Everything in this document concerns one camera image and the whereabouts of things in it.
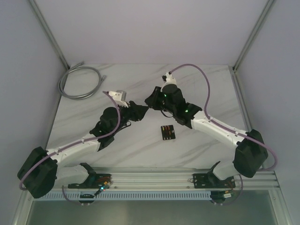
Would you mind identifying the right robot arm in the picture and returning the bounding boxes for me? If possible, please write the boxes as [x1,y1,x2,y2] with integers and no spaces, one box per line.
[145,84,268,187]

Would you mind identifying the right aluminium frame post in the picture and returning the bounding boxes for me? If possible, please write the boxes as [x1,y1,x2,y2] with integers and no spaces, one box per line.
[232,0,277,71]

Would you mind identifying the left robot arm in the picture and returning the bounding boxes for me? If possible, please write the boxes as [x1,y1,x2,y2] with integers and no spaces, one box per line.
[17,101,149,198]

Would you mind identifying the grey slotted cable duct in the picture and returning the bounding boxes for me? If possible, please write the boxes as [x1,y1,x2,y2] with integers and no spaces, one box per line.
[37,190,211,201]

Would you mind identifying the aluminium front rail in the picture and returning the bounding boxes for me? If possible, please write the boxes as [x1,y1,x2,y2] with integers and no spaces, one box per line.
[53,166,279,191]

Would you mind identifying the left aluminium frame post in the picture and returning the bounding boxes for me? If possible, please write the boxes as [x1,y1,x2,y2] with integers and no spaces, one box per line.
[27,0,69,69]

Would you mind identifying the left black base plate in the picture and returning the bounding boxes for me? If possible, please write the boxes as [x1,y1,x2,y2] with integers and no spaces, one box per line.
[68,173,111,189]

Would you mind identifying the grey coiled cable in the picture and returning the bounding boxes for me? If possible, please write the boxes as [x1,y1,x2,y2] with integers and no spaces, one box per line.
[58,61,107,100]

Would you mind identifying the black fuse box base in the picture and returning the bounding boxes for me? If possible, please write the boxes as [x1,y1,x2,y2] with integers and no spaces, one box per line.
[160,125,176,141]

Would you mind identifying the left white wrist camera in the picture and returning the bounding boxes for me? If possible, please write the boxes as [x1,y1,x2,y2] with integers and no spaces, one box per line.
[108,90,130,108]

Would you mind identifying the aluminium frame post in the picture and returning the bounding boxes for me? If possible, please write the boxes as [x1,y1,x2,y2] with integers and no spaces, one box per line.
[232,0,277,71]
[27,0,69,69]

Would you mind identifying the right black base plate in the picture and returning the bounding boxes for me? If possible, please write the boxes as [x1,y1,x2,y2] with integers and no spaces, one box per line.
[192,172,236,189]

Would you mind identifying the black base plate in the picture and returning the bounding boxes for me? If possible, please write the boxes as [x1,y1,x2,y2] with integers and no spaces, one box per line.
[68,173,111,189]
[192,172,236,189]

